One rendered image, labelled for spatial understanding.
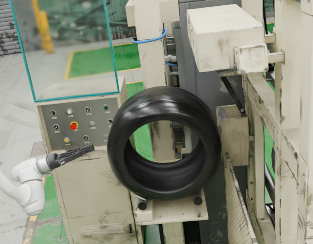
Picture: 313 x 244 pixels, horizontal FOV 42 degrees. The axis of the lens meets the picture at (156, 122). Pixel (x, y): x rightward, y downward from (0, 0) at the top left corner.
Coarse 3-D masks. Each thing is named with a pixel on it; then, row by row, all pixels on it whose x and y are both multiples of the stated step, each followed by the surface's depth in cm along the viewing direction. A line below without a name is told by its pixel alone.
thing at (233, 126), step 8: (216, 112) 237; (224, 112) 228; (232, 112) 237; (224, 120) 218; (232, 120) 218; (240, 120) 218; (224, 128) 220; (232, 128) 220; (240, 128) 220; (248, 128) 220; (224, 136) 222; (232, 136) 222; (240, 136) 222; (248, 136) 222; (224, 144) 224; (232, 144) 224; (240, 144) 224; (248, 144) 224; (224, 152) 226; (232, 152) 226; (240, 152) 226; (248, 152) 226; (224, 160) 228; (232, 160) 228; (240, 160) 228; (248, 160) 228
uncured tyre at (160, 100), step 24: (144, 96) 193; (168, 96) 189; (192, 96) 199; (120, 120) 190; (144, 120) 185; (168, 120) 185; (192, 120) 186; (120, 144) 191; (216, 144) 192; (120, 168) 196; (144, 168) 225; (168, 168) 226; (192, 168) 223; (216, 168) 199; (144, 192) 201; (168, 192) 200; (192, 192) 201
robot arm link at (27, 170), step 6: (24, 162) 207; (30, 162) 206; (18, 168) 206; (24, 168) 205; (30, 168) 204; (36, 168) 204; (12, 174) 207; (18, 174) 205; (24, 174) 203; (30, 174) 203; (36, 174) 204; (42, 174) 208; (18, 180) 207; (24, 180) 202; (30, 180) 202
